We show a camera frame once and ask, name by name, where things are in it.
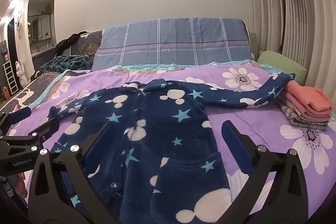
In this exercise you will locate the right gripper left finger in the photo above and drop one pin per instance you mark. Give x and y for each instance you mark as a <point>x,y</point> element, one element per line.
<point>49,201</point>

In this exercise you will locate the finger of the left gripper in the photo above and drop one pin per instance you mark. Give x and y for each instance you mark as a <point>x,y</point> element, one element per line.
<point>43,133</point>
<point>9,119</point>

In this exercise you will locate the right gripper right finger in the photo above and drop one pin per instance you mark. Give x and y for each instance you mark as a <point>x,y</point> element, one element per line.
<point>287,201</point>

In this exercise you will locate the navy star fleece pajama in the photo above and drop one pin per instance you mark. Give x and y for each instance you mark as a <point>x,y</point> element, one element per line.
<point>156,159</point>

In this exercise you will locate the patterned folded clothes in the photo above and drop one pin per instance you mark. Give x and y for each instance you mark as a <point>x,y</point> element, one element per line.
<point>295,120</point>

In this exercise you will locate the pink folded clothes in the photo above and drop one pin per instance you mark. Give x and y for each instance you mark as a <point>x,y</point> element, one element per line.
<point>311,103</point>

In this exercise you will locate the white small shelf rack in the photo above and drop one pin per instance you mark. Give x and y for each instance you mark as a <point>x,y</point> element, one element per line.
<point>10,78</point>

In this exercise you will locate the white cat figurine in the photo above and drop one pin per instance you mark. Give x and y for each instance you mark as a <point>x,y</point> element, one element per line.
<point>20,70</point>

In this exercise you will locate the teal fleece blanket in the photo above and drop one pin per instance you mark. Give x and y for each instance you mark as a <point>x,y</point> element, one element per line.
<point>62,63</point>

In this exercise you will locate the purple floral bedsheet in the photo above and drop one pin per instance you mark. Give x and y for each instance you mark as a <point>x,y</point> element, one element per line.
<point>265,125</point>

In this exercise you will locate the black garment on headboard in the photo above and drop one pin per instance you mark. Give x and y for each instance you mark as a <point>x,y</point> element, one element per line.
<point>66,43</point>

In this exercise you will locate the green cushion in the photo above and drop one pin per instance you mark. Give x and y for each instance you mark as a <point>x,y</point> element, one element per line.
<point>276,60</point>

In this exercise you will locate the blue plaid pillow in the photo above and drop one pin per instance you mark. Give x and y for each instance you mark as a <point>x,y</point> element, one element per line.
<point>181,41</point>

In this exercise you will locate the beige curtain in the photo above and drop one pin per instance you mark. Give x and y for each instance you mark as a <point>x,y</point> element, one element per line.
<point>309,36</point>

